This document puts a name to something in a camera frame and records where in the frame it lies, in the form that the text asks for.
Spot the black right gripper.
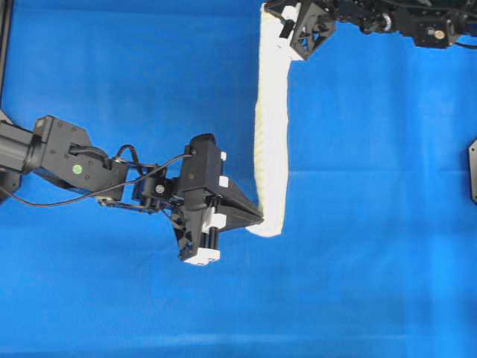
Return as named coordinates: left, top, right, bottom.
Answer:
left=279, top=1, right=335, bottom=60

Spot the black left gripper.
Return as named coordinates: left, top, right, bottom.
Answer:
left=171, top=134, right=263, bottom=266

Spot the yellow striped towel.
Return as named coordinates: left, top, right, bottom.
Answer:
left=247, top=5, right=298, bottom=238

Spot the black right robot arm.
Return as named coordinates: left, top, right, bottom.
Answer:
left=264, top=0, right=476, bottom=60

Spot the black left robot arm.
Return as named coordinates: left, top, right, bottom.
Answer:
left=1, top=116, right=263, bottom=266

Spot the blue table cloth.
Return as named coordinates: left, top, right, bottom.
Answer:
left=1, top=1, right=476, bottom=357

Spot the black vertical frame post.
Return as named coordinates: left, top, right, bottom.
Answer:
left=0, top=0, right=14, bottom=93

